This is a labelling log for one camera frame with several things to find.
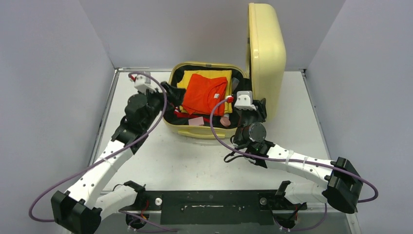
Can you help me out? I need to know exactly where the yellow suitcase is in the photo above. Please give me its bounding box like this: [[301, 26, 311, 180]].
[[164, 3, 286, 139]]

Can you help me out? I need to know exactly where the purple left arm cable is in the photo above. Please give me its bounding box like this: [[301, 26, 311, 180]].
[[28, 71, 180, 233]]

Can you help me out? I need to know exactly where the red printed t-shirt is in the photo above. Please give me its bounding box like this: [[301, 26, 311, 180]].
[[174, 109, 209, 124]]

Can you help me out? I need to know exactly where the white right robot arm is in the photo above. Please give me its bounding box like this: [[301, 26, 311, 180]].
[[232, 96, 363, 214]]

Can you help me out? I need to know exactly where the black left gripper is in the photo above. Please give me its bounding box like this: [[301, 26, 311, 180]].
[[138, 81, 185, 130]]

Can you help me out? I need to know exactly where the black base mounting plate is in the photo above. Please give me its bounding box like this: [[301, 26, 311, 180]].
[[124, 190, 307, 225]]

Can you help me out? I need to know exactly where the pink square sponge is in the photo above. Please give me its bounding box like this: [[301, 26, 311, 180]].
[[188, 117, 205, 126]]

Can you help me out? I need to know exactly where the yellow t-shirt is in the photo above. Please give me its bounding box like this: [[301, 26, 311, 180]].
[[177, 70, 232, 115]]

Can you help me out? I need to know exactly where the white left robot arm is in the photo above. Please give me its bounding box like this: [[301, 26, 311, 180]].
[[51, 82, 186, 234]]

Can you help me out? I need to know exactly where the round pink soap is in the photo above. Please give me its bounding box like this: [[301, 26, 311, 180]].
[[220, 116, 231, 127]]

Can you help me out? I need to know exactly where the orange t-shirt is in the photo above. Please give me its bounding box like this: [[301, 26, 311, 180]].
[[182, 74, 228, 116]]

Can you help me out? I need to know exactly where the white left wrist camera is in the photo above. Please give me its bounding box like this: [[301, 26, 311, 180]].
[[128, 72, 157, 94]]

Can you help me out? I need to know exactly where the clear plastic cup bottle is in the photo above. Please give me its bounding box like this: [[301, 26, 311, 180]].
[[231, 78, 240, 91]]

